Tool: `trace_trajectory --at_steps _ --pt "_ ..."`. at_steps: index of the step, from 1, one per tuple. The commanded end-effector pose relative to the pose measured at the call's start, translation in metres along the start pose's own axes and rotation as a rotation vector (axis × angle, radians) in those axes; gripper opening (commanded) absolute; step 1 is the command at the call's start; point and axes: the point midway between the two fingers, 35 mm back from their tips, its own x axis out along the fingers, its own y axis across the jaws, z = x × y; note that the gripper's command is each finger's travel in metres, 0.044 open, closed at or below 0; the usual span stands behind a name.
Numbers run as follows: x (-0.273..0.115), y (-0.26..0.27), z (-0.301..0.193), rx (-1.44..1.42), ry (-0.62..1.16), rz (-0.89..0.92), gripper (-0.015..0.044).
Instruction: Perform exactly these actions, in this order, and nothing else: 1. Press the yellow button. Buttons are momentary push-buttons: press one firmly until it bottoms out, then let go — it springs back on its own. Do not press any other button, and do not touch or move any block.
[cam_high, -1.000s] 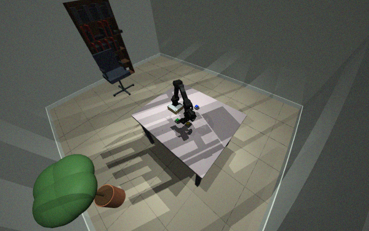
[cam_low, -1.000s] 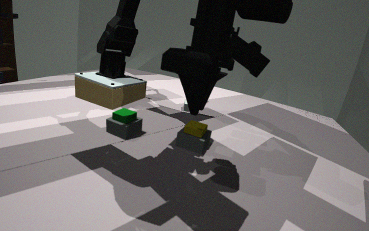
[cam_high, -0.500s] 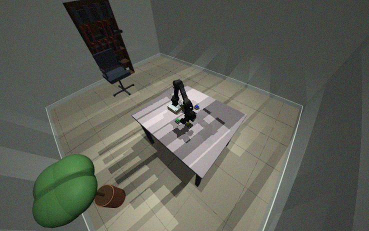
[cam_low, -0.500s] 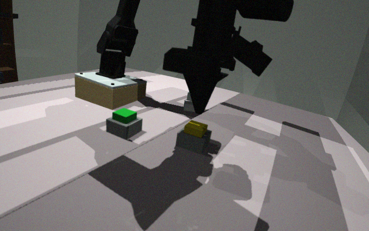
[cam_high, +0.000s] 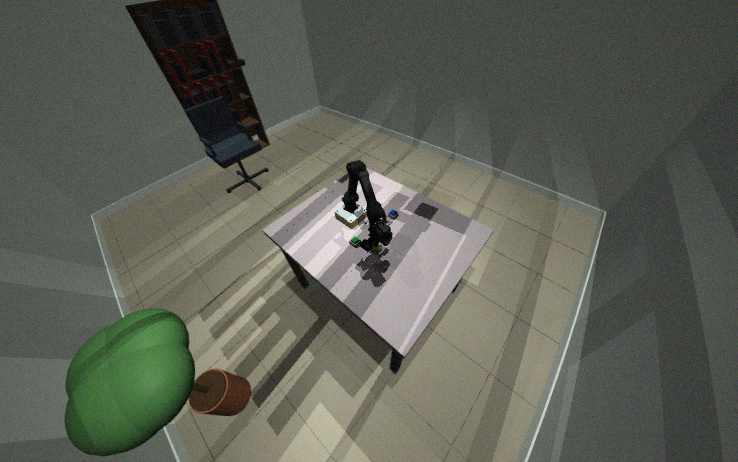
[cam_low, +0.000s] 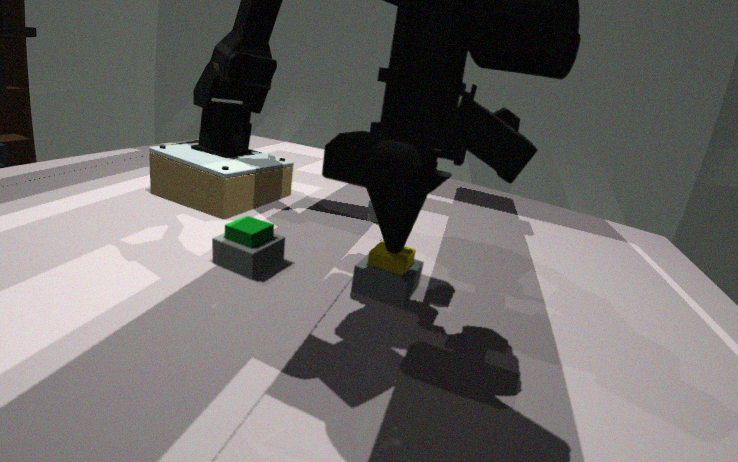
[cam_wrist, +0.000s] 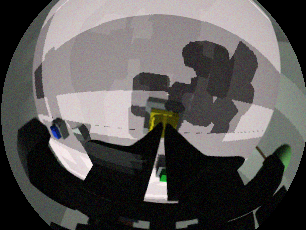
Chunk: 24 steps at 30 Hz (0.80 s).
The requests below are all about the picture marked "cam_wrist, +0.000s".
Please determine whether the blue button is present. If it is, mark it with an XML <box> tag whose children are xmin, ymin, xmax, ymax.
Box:
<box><xmin>51</xmin><ymin>119</ymin><xmax>71</xmax><ymax>140</ymax></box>

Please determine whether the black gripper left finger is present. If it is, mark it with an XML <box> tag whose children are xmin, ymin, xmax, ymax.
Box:
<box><xmin>85</xmin><ymin>122</ymin><xmax>164</xmax><ymax>193</ymax></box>

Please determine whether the green button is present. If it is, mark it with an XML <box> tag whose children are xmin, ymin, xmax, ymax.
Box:
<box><xmin>156</xmin><ymin>158</ymin><xmax>166</xmax><ymax>182</ymax></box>

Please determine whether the small white block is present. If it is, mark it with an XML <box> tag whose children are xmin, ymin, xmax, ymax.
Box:
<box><xmin>72</xmin><ymin>124</ymin><xmax>89</xmax><ymax>142</ymax></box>

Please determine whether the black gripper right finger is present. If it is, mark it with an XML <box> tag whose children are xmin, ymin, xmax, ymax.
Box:
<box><xmin>164</xmin><ymin>123</ymin><xmax>245</xmax><ymax>201</ymax></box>

